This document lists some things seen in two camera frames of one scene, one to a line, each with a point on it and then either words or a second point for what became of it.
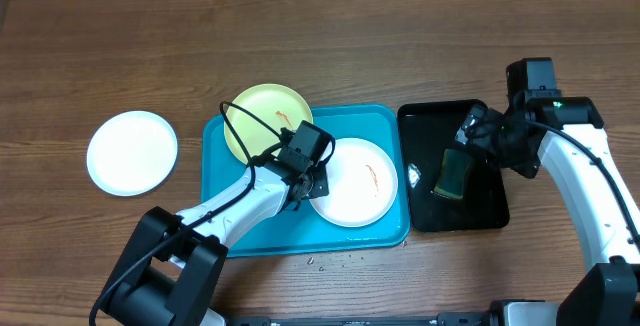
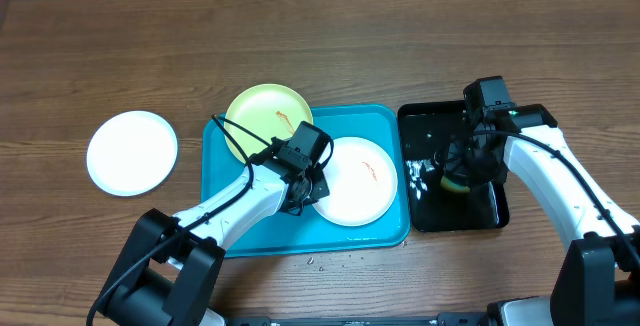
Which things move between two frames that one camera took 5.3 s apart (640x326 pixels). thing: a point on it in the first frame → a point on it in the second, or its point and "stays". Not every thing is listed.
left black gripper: x=321 y=188 stays
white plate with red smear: x=363 y=184 stays
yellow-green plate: x=276 y=107 stays
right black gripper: x=470 y=129 → x=461 y=161
